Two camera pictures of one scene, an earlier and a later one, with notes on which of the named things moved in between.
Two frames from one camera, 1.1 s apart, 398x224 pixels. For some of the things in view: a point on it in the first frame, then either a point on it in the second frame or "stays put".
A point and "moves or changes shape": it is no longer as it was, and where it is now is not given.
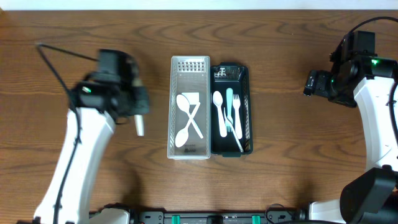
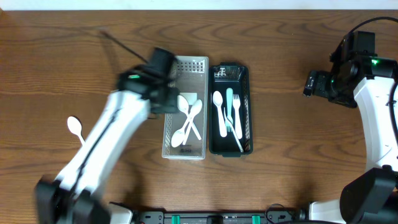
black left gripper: (137, 101) → (168, 101)
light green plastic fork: (229, 122) stays put
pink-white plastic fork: (237, 104) stays put
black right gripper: (315, 84) stays put
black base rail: (138, 216) stays put
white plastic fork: (227, 121) stays put
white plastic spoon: (139, 124) moves or changes shape
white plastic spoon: (181, 137) moves or changes shape
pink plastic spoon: (217, 99) stays put
